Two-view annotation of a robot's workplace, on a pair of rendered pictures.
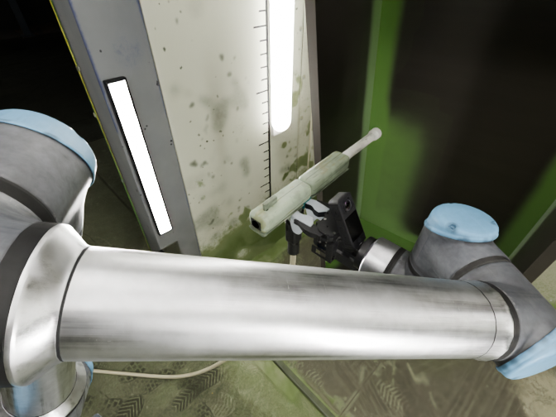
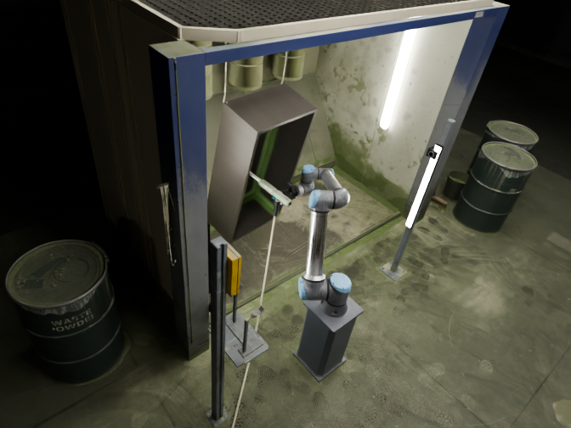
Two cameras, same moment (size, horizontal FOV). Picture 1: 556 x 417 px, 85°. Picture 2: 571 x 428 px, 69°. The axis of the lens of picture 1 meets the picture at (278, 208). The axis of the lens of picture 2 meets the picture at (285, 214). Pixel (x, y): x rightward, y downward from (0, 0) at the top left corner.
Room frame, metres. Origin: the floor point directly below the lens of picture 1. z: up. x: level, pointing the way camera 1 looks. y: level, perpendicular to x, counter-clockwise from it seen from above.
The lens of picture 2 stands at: (0.50, 2.36, 2.93)
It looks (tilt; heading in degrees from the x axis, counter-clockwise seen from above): 39 degrees down; 269
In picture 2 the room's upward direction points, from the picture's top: 8 degrees clockwise
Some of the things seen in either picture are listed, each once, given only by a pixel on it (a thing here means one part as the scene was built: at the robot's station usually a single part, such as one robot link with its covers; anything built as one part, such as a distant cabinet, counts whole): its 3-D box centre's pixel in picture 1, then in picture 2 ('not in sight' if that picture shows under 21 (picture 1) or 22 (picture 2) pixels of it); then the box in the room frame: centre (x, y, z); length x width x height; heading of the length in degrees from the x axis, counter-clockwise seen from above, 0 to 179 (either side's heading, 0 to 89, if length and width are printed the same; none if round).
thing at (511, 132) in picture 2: not in sight; (512, 132); (-2.07, -2.22, 0.86); 0.54 x 0.54 x 0.01
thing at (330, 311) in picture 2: not in sight; (335, 301); (0.05, 0.48, 0.69); 0.19 x 0.19 x 0.10
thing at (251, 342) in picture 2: not in sight; (241, 318); (0.64, 0.90, 0.95); 0.26 x 0.15 x 0.32; 134
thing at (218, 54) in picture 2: not in sight; (390, 27); (-0.04, -0.44, 2.26); 2.70 x 0.05 x 0.06; 44
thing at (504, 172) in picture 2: not in sight; (491, 188); (-1.81, -1.62, 0.44); 0.59 x 0.58 x 0.89; 59
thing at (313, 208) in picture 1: (310, 211); not in sight; (0.54, -0.08, 1.10); 0.09 x 0.03 x 0.06; 40
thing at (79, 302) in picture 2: not in sight; (73, 314); (1.82, 0.66, 0.44); 0.59 x 0.58 x 0.89; 25
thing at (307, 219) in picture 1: (296, 223); not in sight; (0.50, -0.04, 1.10); 0.09 x 0.03 x 0.06; 56
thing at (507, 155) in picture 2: not in sight; (508, 156); (-1.82, -1.62, 0.86); 0.54 x 0.54 x 0.01
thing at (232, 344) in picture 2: not in sight; (238, 337); (0.65, 0.92, 0.78); 0.31 x 0.23 x 0.01; 134
